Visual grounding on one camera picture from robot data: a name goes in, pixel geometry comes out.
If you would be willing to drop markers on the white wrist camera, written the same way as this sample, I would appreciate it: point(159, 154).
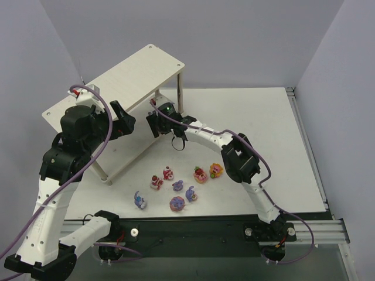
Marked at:
point(84, 97)
point(159, 100)

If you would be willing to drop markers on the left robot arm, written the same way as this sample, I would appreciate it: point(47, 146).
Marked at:
point(44, 254)

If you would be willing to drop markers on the purple bunny on purple donut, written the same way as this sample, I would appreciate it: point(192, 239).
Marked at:
point(177, 204)

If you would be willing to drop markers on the purple bunny with blue bow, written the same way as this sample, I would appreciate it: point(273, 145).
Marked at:
point(139, 201)

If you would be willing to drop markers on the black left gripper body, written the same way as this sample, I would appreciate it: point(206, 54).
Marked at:
point(118, 122)

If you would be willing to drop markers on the purple bunny with pink base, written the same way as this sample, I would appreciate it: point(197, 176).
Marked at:
point(190, 194)

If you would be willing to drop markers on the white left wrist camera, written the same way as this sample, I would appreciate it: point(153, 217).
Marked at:
point(84, 97)

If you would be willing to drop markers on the pink striped bear with strawberry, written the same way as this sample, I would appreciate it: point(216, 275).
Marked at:
point(156, 183)

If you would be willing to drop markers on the aluminium frame rail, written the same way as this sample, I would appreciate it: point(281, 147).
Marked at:
point(324, 231)

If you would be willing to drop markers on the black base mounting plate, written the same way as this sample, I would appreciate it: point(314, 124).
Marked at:
point(228, 236)

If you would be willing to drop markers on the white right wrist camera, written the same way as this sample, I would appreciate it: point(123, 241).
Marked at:
point(159, 100)

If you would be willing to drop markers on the pink bear on tan donut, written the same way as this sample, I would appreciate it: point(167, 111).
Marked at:
point(200, 175)

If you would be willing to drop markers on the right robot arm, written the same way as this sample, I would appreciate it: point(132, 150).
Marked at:
point(241, 161)

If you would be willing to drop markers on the small purple bunny figure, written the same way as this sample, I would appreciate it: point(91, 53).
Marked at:
point(177, 186)

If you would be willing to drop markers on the pink bear with strawberry hat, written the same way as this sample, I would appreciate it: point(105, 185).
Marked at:
point(168, 173)

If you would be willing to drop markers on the pink bear in yellow flower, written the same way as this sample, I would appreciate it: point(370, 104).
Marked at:
point(215, 171)

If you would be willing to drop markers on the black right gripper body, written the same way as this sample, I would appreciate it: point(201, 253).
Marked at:
point(153, 124)

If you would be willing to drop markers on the white wooden two-tier shelf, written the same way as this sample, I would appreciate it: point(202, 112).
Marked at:
point(132, 82)

